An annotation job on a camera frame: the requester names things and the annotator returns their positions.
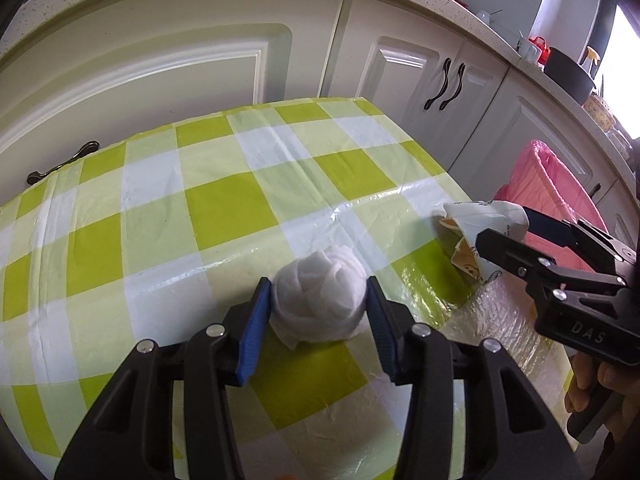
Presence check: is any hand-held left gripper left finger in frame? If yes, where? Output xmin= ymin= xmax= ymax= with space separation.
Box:
xmin=54 ymin=276 xmax=273 ymax=480

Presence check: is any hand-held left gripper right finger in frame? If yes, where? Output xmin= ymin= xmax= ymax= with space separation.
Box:
xmin=366 ymin=276 xmax=586 ymax=480

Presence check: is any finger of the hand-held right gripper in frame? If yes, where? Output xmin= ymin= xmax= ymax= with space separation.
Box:
xmin=475 ymin=228 xmax=627 ymax=292
xmin=521 ymin=206 xmax=639 ymax=274

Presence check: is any white paper wrapper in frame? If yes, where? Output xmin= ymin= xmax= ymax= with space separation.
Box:
xmin=439 ymin=200 xmax=531 ymax=283

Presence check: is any bin with pink bag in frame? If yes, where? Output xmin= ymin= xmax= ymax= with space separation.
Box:
xmin=492 ymin=139 xmax=612 ymax=272

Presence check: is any white tissue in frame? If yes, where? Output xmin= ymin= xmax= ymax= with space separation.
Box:
xmin=270 ymin=244 xmax=369 ymax=352

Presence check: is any person's right hand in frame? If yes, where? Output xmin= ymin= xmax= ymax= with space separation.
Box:
xmin=564 ymin=351 xmax=640 ymax=414

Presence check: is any yellow patterned bowl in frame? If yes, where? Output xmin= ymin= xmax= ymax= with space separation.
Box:
xmin=582 ymin=94 xmax=615 ymax=132

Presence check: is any green checked tablecloth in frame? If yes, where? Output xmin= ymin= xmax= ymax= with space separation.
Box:
xmin=0 ymin=97 xmax=576 ymax=480

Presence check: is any black cooking pot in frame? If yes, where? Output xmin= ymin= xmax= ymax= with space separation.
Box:
xmin=543 ymin=47 xmax=597 ymax=106

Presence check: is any window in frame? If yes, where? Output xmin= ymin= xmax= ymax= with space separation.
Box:
xmin=597 ymin=2 xmax=640 ymax=141

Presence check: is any white kitchen cabinet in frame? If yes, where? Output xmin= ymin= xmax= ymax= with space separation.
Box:
xmin=0 ymin=0 xmax=640 ymax=241

